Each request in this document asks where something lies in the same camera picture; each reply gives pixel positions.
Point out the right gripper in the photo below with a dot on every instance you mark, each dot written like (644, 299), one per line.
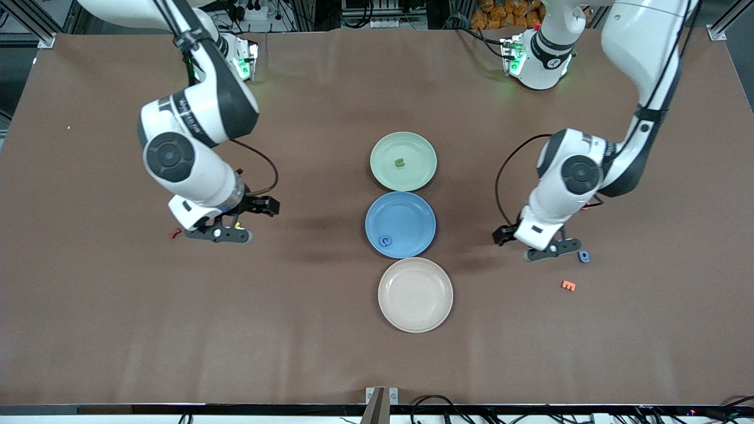
(254, 204)

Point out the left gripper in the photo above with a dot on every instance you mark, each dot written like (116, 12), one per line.
(507, 233)

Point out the blue foam letter a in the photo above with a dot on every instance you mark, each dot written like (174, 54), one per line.
(585, 257)

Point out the blue foam letter c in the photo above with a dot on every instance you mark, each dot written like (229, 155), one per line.
(381, 241)

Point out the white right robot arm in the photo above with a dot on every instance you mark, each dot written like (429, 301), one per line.
(194, 176)

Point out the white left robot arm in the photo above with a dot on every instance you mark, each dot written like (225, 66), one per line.
(554, 200)

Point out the orange foam letter E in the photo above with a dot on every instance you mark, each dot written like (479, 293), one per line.
(568, 286)

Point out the blue plate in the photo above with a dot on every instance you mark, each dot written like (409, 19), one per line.
(406, 218)

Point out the light green plate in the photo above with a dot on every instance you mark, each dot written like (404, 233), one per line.
(418, 171)

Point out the beige plate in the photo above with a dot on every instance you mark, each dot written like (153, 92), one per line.
(415, 294)

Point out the orange mesh bags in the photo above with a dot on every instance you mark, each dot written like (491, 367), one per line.
(489, 15)

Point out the white power strip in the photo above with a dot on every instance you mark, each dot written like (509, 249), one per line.
(389, 23)

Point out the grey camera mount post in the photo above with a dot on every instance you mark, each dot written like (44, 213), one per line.
(382, 406)

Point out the black table edge rail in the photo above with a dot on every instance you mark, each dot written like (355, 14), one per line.
(177, 409)

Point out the aluminium frame post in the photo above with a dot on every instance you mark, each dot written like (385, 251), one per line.
(721, 30)
(46, 41)

